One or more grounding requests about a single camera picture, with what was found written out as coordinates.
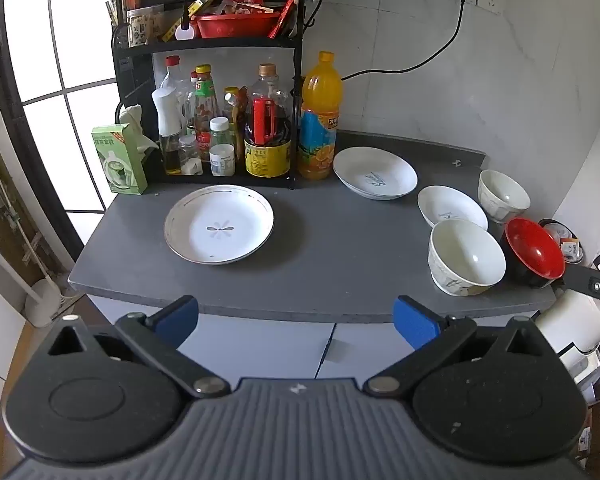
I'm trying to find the small glass jar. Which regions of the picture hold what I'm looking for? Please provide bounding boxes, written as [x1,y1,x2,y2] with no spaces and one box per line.
[178,134,204,176]

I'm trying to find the yellow packet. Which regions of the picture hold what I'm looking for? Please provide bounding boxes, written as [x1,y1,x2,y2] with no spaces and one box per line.
[160,0,216,44]

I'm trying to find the black metal rack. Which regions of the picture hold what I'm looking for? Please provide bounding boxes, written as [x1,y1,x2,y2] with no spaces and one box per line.
[111,0,309,191]

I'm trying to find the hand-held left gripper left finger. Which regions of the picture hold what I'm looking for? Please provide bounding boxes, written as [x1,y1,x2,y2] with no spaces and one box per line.
[46,295,232,401]

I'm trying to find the green carton box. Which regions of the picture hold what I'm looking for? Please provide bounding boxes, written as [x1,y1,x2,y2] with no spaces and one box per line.
[90,123,149,196]

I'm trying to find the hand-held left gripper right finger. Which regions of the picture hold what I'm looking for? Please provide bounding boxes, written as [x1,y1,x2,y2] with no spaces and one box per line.
[361,295,564,399]

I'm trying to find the orange juice bottle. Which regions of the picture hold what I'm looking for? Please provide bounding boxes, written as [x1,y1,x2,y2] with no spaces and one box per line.
[297,50,344,181]

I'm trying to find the red plastic basin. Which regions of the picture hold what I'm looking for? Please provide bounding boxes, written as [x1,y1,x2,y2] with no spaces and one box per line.
[189,12,277,40]

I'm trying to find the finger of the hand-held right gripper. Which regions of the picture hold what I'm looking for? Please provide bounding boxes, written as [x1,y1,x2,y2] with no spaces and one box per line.
[561,265,600,307]

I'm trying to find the white labelled jar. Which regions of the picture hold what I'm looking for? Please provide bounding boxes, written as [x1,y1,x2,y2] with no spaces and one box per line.
[126,4,166,47]

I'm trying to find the white electric kettle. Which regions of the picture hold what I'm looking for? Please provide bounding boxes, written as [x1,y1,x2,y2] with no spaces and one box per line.
[534,287,600,386]

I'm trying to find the white crumpled cloth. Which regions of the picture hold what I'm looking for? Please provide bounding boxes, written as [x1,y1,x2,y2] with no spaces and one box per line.
[118,103,159,154]

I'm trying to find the black window frame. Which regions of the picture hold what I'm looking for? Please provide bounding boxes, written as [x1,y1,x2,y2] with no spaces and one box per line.
[0,0,127,267]

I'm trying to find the white patterned bowl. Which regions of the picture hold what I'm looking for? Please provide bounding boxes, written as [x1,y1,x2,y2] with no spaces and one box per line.
[428,218,507,297]

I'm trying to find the black trash bin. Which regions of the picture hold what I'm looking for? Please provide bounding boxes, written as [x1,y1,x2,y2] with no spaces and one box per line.
[537,218,586,264]

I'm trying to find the silver rimmed white plate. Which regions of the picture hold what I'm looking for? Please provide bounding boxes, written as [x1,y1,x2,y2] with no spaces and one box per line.
[163,184,275,266]

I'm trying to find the large printed white plate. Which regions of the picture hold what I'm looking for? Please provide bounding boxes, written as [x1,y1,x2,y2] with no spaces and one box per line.
[332,146,419,201]

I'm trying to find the small white bottle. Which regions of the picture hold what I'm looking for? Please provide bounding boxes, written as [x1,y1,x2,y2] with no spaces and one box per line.
[209,143,236,177]

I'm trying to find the amber sauce bottle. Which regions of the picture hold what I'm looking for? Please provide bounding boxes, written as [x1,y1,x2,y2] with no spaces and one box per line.
[223,86,247,162]

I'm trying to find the yellow capped chili sauce bottle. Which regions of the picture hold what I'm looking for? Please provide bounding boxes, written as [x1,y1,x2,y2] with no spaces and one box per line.
[192,63,219,162]

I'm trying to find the red snack packet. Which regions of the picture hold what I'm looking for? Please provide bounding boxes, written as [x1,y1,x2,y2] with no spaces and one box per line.
[267,0,297,39]

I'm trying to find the red capped clear bottle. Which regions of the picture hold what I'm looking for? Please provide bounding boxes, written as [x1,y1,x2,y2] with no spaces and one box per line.
[159,54,194,128]

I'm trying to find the red and black bowl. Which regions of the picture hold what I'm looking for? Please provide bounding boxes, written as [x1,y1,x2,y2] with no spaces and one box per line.
[499,217,566,290]

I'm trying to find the black gooseneck lamp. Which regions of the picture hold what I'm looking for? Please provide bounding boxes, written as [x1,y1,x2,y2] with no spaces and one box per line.
[173,0,219,42]

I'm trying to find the white cabinet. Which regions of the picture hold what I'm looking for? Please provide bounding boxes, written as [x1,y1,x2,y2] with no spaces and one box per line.
[87,294,539,387]

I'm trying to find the small green bottle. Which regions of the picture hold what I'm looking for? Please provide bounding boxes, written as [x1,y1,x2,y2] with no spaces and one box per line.
[208,116,231,148]

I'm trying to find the plain white bowl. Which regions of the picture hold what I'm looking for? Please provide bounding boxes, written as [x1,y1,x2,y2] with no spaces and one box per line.
[477,169,532,225]

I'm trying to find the small shallow white plate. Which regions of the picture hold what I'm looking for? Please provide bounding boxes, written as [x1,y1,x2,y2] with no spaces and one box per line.
[417,185,490,231]

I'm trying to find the white capped oil dispenser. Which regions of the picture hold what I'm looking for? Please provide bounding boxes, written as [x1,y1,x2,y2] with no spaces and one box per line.
[151,86,184,176]

